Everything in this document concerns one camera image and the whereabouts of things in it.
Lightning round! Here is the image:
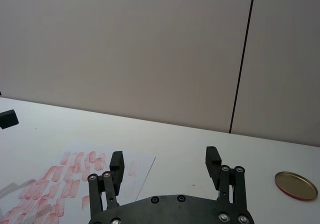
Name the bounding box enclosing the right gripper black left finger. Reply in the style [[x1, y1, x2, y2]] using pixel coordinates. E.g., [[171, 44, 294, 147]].
[[87, 150, 125, 218]]

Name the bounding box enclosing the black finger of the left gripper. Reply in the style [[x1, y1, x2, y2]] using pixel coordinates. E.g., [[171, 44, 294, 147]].
[[0, 110, 20, 131]]

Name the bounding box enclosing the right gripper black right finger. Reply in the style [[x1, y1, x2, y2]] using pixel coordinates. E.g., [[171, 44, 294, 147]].
[[205, 146, 249, 210]]

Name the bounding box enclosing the white paper with red marks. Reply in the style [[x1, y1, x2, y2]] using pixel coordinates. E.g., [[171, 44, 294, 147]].
[[0, 139, 157, 224]]

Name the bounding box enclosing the round gold metal lid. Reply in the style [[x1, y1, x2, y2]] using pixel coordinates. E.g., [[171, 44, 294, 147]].
[[274, 170, 319, 201]]

